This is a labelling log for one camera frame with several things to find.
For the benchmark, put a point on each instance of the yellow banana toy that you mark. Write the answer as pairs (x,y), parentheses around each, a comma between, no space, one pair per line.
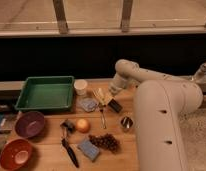
(99,96)

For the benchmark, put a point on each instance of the purple bowl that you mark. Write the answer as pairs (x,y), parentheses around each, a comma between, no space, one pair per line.
(30,124)

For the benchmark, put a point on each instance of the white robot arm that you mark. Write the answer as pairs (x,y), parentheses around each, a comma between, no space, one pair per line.
(158,101)

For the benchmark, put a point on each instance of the black handled knife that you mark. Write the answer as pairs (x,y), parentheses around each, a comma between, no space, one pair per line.
(70,152)

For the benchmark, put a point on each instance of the red bowl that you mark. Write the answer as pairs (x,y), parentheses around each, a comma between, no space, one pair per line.
(15,154)

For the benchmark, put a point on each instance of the metal spoon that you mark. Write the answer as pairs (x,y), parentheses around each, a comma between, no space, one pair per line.
(102,117)

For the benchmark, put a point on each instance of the white paper cup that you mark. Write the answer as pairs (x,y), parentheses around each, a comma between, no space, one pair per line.
(80,87)

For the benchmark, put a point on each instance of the blue sponge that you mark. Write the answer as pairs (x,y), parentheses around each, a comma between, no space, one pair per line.
(89,150)

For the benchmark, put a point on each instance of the bunch of dark grapes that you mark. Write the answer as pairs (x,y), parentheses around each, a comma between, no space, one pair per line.
(107,142)

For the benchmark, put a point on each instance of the orange fruit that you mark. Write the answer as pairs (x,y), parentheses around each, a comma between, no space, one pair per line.
(82,125)

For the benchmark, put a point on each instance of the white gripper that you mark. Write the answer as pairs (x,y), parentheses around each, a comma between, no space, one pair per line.
(108,98)

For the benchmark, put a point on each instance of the black eraser block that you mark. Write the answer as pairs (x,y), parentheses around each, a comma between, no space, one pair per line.
(115,106)

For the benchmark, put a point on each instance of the green plastic tray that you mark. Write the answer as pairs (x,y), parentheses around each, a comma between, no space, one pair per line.
(46,93)

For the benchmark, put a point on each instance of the small black toy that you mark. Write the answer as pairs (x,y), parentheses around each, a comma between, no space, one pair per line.
(69,126)

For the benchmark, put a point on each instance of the small metal cup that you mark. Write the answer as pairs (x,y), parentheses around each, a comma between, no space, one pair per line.
(126,123)

